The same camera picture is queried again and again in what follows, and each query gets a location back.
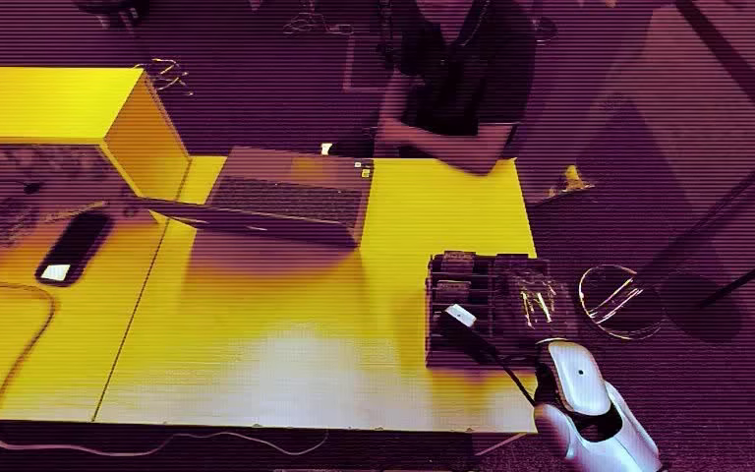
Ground small flat patterned pad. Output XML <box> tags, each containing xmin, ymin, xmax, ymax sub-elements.
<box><xmin>0</xmin><ymin>195</ymin><xmax>41</xmax><ymax>248</ymax></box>

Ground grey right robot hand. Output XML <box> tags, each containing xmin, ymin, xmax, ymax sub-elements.
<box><xmin>502</xmin><ymin>259</ymin><xmax>579</xmax><ymax>344</ymax></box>

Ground dark card holder box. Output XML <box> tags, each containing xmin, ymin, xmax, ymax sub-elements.
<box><xmin>424</xmin><ymin>250</ymin><xmax>552</xmax><ymax>371</ymax></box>

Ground small bright floor object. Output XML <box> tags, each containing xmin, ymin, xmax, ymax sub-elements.
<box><xmin>545</xmin><ymin>164</ymin><xmax>595</xmax><ymax>201</ymax></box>

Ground black oblong device white label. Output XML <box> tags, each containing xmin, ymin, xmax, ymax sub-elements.
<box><xmin>33</xmin><ymin>210</ymin><xmax>116</xmax><ymax>288</ymax></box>

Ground stand with dark round base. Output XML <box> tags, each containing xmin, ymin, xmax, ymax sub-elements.
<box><xmin>663</xmin><ymin>244</ymin><xmax>755</xmax><ymax>348</ymax></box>

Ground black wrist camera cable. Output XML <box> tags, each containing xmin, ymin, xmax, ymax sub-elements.
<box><xmin>493</xmin><ymin>351</ymin><xmax>539</xmax><ymax>408</ymax></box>

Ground large rectangular box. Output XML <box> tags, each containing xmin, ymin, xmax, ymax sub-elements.
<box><xmin>0</xmin><ymin>65</ymin><xmax>192</xmax><ymax>205</ymax></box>

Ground open laptop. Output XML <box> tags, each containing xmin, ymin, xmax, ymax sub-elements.
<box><xmin>135</xmin><ymin>146</ymin><xmax>377</xmax><ymax>250</ymax></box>

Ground stand with round ring base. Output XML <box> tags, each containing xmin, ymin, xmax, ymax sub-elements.
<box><xmin>577</xmin><ymin>133</ymin><xmax>755</xmax><ymax>342</ymax></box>

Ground person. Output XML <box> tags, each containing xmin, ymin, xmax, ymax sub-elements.
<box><xmin>373</xmin><ymin>0</ymin><xmax>539</xmax><ymax>178</ymax></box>

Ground long thin cable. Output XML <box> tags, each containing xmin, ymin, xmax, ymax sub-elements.
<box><xmin>0</xmin><ymin>278</ymin><xmax>330</xmax><ymax>458</ymax></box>

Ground tangled thin wires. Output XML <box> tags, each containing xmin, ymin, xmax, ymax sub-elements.
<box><xmin>132</xmin><ymin>57</ymin><xmax>195</xmax><ymax>97</ymax></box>

